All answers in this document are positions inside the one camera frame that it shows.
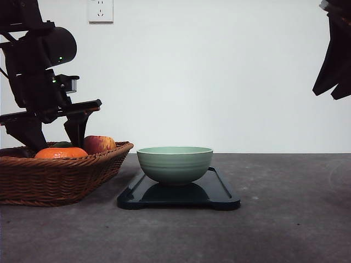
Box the light red apple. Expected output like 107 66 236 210
83 135 116 155

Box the dark red apple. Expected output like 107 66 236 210
0 147 36 158

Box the brown wicker basket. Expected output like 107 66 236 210
0 141 134 206

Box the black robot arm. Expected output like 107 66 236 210
0 0 102 152

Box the white wall socket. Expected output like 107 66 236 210
88 0 114 26

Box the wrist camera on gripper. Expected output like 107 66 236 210
56 74 80 94

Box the orange mandarin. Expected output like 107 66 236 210
35 147 89 158

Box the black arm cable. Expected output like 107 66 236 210
0 31 17 80

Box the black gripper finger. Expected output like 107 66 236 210
331 74 351 100
313 10 344 96

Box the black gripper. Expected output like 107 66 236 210
0 69 102 150

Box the dark blue tray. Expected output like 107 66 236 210
117 167 241 211

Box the light green bowl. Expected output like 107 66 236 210
137 146 213 184

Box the green lime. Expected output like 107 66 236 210
52 141 74 147

